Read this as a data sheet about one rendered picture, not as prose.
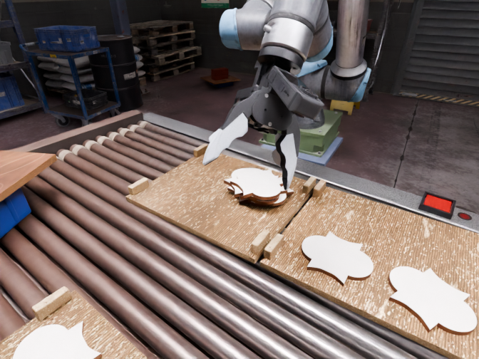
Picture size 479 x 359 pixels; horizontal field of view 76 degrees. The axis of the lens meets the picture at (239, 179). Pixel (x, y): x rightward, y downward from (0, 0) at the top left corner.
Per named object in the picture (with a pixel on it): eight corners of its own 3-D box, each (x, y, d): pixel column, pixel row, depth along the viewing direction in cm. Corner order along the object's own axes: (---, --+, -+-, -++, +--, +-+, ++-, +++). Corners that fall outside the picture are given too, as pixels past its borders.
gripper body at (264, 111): (263, 137, 55) (283, 73, 55) (289, 139, 47) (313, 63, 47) (225, 122, 52) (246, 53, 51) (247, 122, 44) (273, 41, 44)
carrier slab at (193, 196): (207, 152, 109) (206, 148, 108) (316, 188, 89) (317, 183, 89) (126, 201, 84) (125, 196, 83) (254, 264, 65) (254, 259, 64)
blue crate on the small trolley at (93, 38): (64, 45, 354) (58, 25, 343) (101, 47, 343) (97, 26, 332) (37, 51, 323) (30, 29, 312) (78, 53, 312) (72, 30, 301)
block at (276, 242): (276, 241, 69) (276, 231, 67) (284, 244, 68) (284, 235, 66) (262, 258, 64) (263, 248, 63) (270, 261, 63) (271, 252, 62)
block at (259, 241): (263, 236, 70) (264, 226, 68) (270, 239, 69) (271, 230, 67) (249, 252, 66) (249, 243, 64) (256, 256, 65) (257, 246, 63)
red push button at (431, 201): (425, 198, 86) (427, 194, 85) (450, 206, 83) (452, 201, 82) (421, 209, 82) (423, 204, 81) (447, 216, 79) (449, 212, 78)
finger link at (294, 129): (299, 153, 52) (288, 101, 49) (305, 154, 50) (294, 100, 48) (276, 163, 50) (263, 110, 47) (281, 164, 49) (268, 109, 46)
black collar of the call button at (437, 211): (423, 196, 87) (425, 191, 86) (454, 205, 83) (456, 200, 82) (418, 209, 82) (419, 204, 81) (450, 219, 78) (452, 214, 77)
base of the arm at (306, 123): (291, 112, 131) (293, 90, 126) (327, 117, 126) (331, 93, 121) (281, 126, 120) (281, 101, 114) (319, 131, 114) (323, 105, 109)
